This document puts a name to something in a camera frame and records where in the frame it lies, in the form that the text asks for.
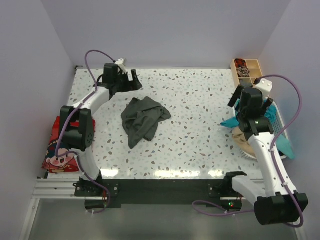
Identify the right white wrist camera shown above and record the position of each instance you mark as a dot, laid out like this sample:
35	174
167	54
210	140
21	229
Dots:
264	85

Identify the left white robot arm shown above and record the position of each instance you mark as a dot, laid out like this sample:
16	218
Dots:
76	127

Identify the beige t shirt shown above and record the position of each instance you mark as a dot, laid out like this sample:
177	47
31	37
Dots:
240	140

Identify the red black rolled socks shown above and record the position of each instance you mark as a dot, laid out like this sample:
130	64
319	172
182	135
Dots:
240	63

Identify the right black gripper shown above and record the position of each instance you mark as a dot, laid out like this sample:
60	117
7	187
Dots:
263	106

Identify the dark grey t shirt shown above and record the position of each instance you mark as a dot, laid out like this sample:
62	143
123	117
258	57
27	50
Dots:
141	118

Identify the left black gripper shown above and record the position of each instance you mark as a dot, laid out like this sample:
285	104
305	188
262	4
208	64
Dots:
132	85

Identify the white perforated laundry basket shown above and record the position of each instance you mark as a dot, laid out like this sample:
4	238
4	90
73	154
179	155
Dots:
283	144

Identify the patterned rolled socks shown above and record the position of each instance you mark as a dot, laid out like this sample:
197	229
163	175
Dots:
243	72

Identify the grey rolled socks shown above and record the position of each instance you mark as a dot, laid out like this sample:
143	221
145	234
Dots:
245	82

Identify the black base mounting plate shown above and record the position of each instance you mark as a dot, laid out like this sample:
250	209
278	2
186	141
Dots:
156	192

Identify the teal t shirt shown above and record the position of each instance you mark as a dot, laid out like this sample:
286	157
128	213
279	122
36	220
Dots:
229	123

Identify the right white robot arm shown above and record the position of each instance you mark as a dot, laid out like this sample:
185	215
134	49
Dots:
279	202

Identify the wooden compartment organizer box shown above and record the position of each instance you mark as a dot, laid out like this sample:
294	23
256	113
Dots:
254	67

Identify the aluminium rail frame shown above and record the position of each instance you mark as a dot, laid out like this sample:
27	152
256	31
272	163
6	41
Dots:
46	189

